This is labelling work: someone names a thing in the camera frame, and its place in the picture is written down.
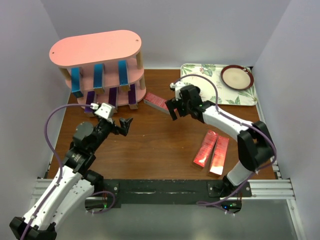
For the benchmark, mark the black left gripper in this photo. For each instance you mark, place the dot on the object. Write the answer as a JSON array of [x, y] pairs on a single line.
[[124, 125]]

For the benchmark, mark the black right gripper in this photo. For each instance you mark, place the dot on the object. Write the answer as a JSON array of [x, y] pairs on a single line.
[[170, 105]]

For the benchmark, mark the red toothpaste box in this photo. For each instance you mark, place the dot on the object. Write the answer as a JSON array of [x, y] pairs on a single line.
[[219, 157], [156, 102], [205, 150]]

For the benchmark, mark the silver purple toothpaste box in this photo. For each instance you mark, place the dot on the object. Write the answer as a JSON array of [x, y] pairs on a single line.
[[113, 98]]

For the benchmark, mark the blue toothpaste box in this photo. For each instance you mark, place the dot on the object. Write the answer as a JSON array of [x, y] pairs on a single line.
[[99, 78], [123, 76], [76, 80]]

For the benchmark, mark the blue toothpaste box front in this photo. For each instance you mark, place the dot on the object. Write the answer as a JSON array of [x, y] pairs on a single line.
[[76, 80]]

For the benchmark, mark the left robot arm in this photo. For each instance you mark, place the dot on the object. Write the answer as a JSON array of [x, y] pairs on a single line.
[[73, 183]]

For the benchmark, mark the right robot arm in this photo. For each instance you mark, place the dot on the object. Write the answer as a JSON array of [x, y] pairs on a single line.
[[254, 143]]

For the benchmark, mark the pink three-tier shelf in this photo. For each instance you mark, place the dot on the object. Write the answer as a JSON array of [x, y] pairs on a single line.
[[108, 48]]

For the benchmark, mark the floral serving tray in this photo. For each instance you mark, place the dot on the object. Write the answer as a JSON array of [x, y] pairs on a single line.
[[226, 95]]

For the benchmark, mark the red rimmed beige plate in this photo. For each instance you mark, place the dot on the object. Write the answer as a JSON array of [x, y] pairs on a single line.
[[237, 77]]

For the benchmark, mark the black base mat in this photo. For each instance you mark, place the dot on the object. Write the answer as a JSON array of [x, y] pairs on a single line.
[[157, 192]]

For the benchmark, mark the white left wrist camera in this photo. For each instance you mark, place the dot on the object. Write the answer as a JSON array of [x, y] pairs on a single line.
[[105, 111]]

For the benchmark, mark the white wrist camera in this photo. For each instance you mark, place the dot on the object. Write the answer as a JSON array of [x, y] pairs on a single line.
[[105, 111], [176, 88]]

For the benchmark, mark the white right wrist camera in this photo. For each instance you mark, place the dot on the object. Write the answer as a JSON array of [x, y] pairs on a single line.
[[176, 88]]

